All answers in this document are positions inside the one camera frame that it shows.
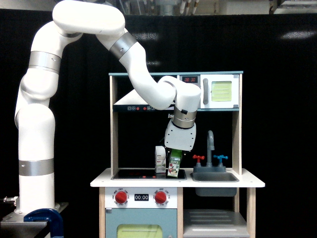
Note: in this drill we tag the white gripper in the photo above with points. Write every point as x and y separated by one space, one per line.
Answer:
179 138

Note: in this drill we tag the green juice box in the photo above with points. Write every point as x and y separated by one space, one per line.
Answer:
174 163

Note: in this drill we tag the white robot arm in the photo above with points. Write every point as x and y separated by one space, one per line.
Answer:
33 117

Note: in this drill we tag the grey toy sink basin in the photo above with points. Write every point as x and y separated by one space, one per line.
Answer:
215 178

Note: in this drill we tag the white milk carton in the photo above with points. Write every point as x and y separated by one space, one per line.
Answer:
160 158

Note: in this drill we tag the grey toy faucet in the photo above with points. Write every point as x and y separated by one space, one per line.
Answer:
209 168

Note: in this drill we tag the white toy microwave door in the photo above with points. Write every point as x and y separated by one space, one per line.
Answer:
220 91

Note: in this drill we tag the grey microwave control panel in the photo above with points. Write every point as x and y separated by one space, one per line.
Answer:
193 79

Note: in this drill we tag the right red stove knob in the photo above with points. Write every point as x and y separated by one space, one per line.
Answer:
160 197

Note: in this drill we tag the red stove knob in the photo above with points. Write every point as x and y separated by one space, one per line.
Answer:
160 197
120 197

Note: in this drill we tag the grey range hood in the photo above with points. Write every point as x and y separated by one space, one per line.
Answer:
147 95

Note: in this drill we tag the black toy stovetop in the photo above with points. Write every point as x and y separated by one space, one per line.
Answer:
129 174

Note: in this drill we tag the wooden toy kitchen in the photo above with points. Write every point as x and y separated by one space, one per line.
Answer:
133 139

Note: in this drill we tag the blue toy oven door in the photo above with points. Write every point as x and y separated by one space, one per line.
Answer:
141 223

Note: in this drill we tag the left red stove knob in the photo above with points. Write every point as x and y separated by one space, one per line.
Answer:
120 197

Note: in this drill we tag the grey lower shelf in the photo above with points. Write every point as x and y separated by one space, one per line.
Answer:
214 223

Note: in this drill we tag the blue C-clamp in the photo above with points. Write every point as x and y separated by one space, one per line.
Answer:
49 215

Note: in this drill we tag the red tap handle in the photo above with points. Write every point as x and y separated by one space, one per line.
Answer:
198 159

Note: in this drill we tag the blue tap handle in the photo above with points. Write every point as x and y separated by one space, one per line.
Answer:
220 158

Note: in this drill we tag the grey metal base plate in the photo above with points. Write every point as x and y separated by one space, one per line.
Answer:
41 223

